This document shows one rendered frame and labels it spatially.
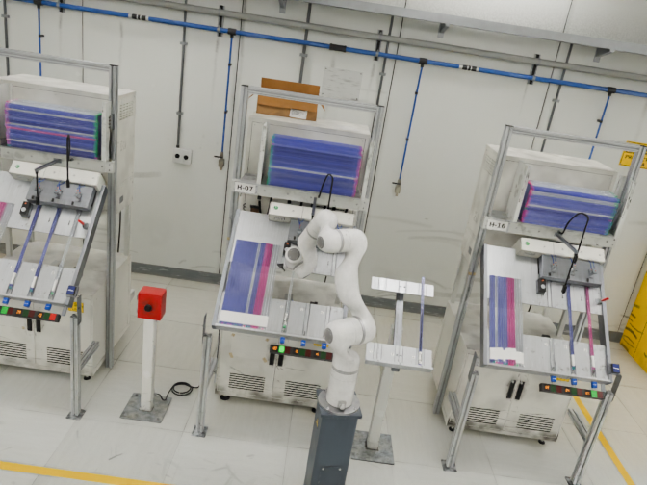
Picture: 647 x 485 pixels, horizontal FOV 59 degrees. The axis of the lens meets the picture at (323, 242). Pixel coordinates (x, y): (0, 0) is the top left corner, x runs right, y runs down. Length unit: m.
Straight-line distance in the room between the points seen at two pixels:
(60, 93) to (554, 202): 2.84
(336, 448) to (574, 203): 1.86
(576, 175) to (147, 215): 3.35
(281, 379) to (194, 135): 2.20
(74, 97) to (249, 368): 1.86
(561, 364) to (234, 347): 1.84
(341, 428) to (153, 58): 3.26
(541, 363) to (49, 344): 2.84
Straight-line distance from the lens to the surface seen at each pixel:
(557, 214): 3.46
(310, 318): 3.09
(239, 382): 3.62
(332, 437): 2.67
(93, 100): 3.59
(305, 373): 3.54
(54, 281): 3.34
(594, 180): 3.69
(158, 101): 4.85
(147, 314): 3.29
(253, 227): 3.30
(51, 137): 3.52
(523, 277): 3.46
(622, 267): 5.54
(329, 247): 2.37
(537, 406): 3.85
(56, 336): 3.80
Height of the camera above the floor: 2.25
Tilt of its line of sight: 20 degrees down
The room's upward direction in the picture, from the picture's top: 9 degrees clockwise
